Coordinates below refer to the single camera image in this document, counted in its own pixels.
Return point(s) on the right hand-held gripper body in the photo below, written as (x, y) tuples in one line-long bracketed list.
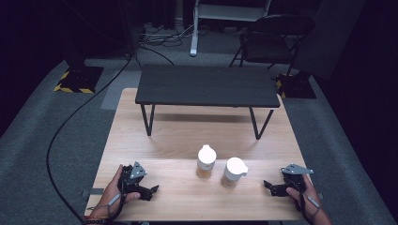
[(294, 179)]

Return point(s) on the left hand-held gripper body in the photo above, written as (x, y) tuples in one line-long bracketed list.
[(131, 182)]

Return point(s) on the white-capped bottle of amber liquid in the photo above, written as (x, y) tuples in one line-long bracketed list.
[(234, 170), (206, 157)]

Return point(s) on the black low shelf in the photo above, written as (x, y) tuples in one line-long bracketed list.
[(206, 84)]

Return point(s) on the person's right hand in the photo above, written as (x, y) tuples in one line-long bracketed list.
[(309, 193)]

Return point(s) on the person's left hand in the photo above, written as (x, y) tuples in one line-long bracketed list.
[(109, 195)]

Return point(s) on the grey tape strip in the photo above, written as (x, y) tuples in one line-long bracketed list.
[(97, 191)]

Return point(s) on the black folding chair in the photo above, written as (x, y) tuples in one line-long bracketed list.
[(275, 40)]

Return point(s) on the grey panel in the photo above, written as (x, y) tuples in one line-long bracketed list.
[(328, 37)]

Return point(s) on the white metal stand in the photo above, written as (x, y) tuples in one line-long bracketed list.
[(231, 12)]

